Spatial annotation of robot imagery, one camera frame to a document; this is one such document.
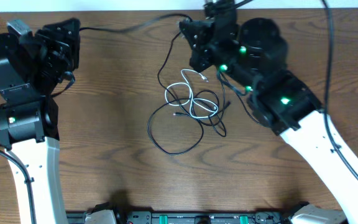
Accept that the white usb cable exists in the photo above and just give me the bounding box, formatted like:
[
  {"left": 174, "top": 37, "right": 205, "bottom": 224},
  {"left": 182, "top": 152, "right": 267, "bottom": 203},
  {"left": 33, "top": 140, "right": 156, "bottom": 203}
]
[{"left": 164, "top": 68, "right": 219, "bottom": 120}]

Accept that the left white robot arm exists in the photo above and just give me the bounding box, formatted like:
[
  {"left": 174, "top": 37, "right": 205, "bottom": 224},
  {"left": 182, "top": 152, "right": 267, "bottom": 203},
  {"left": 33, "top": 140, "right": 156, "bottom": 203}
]
[{"left": 0, "top": 18, "right": 81, "bottom": 223}]

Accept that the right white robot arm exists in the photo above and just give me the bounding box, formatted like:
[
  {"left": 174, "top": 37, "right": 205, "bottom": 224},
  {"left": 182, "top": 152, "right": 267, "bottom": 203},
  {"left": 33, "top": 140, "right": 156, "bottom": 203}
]
[{"left": 179, "top": 1, "right": 358, "bottom": 223}]

